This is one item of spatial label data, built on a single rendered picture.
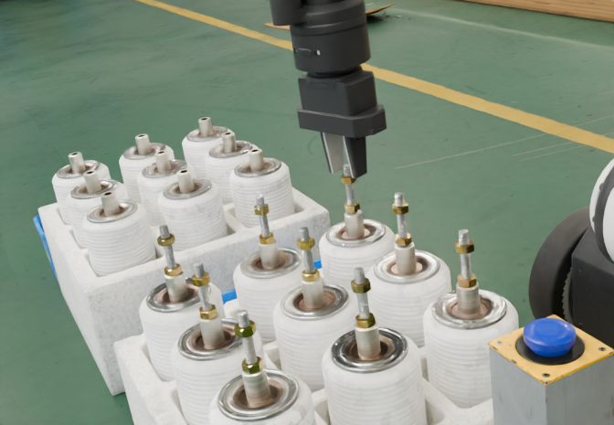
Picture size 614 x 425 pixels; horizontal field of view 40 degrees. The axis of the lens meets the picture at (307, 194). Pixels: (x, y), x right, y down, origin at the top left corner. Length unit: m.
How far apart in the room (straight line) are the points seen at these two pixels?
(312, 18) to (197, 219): 0.44
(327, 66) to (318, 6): 0.07
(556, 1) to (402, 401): 2.63
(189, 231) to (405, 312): 0.44
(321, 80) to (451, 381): 0.36
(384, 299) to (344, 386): 0.17
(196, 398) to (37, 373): 0.59
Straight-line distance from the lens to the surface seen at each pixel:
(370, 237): 1.04
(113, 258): 1.26
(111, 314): 1.25
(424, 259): 0.98
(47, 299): 1.66
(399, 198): 0.93
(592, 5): 3.20
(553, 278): 1.17
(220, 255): 1.27
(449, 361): 0.87
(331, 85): 0.96
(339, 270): 1.04
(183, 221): 1.27
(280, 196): 1.31
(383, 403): 0.81
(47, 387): 1.39
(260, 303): 1.00
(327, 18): 0.93
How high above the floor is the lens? 0.71
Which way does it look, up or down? 22 degrees down
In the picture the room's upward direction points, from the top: 9 degrees counter-clockwise
